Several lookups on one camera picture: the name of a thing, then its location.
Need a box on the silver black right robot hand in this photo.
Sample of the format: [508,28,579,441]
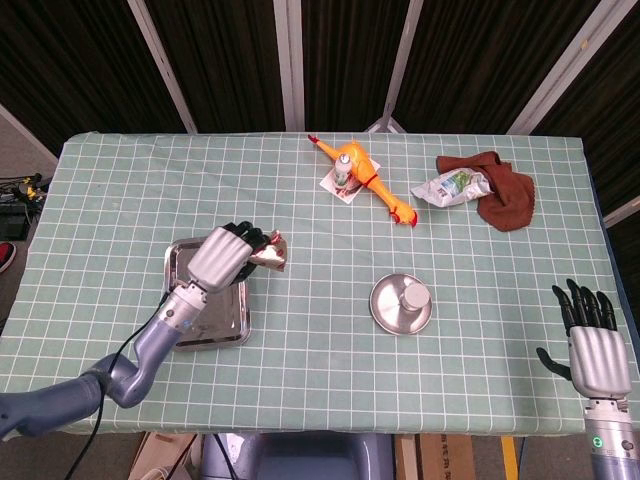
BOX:
[535,278,632,400]

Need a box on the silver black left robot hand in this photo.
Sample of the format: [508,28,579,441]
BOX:
[187,219,267,294]

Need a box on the gold foil snack bag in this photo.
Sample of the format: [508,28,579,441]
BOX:
[249,229,290,273]

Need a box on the small white jar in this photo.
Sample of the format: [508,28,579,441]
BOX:
[403,284,432,312]

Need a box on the rectangular steel tray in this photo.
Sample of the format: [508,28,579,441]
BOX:
[163,237,253,353]

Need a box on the white red printed card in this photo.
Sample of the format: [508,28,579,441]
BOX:
[319,158,381,204]

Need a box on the green checked tablecloth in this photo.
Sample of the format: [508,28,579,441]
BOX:
[0,131,640,436]

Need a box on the white drink bottle green label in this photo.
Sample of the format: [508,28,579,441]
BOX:
[333,153,354,187]

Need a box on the yellow rubber chicken toy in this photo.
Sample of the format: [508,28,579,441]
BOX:
[306,133,419,230]

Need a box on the round steel plate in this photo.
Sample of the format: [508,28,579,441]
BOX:
[369,272,435,336]

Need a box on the brown cardboard box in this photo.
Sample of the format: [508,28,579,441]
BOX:
[130,432,201,480]
[394,433,476,480]

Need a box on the brown cloth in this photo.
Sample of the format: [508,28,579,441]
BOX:
[436,150,535,233]

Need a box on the dark pleated curtain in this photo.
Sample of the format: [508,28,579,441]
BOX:
[0,0,640,216]

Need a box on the grey stand foot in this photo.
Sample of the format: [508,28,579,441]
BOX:
[367,115,405,134]

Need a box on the black floor device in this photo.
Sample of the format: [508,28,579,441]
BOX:
[0,202,29,241]

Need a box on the crumpled white green snack bag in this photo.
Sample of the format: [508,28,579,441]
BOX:
[410,168,494,206]

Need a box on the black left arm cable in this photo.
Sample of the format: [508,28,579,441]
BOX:
[62,292,171,480]

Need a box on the white double frame post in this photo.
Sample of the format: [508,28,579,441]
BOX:
[272,0,307,133]

